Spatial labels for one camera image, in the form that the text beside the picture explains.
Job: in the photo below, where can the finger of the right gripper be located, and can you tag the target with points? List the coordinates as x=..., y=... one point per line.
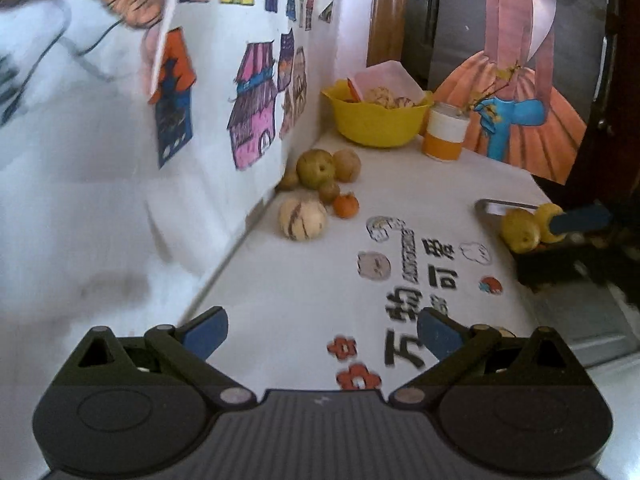
x=585, y=220

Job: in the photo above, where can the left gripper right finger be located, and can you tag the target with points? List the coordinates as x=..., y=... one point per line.
x=482, y=355

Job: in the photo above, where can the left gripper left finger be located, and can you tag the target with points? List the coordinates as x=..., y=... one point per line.
x=164, y=368

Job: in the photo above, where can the brown-green pear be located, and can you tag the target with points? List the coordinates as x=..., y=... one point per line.
x=520, y=231

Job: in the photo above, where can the yellow lemon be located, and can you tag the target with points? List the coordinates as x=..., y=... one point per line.
x=544, y=214

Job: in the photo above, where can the metal tray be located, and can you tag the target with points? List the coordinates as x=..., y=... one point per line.
x=595, y=321

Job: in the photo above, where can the white and orange cup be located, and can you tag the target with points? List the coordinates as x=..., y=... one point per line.
x=445, y=132

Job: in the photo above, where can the tan striped melon near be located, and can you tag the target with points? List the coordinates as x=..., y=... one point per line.
x=302, y=219

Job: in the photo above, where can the tan striped melon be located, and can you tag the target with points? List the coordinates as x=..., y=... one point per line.
x=302, y=219
x=347, y=165

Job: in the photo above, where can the painting of woman in dress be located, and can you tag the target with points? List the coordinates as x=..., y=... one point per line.
x=525, y=71

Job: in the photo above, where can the orange tangerine far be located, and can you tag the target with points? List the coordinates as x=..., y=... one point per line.
x=346, y=206

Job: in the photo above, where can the small kiwi left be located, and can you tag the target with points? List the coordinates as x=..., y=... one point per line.
x=289, y=182

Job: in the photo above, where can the small kiwi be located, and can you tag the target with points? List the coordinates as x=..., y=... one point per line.
x=289, y=182
x=328, y=191

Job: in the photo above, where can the paper with house drawings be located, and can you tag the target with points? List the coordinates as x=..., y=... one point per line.
x=199, y=94

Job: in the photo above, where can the small kiwi front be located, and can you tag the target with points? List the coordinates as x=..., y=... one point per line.
x=328, y=191

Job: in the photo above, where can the large green pear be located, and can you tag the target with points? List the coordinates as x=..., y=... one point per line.
x=315, y=167

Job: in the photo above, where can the tan striped melon far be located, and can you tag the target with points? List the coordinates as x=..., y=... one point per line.
x=347, y=165

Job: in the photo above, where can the pink plastic lid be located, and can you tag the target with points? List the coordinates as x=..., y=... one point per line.
x=390, y=75

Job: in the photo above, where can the yellow plastic bowl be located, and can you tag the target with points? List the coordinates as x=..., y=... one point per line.
x=373, y=125

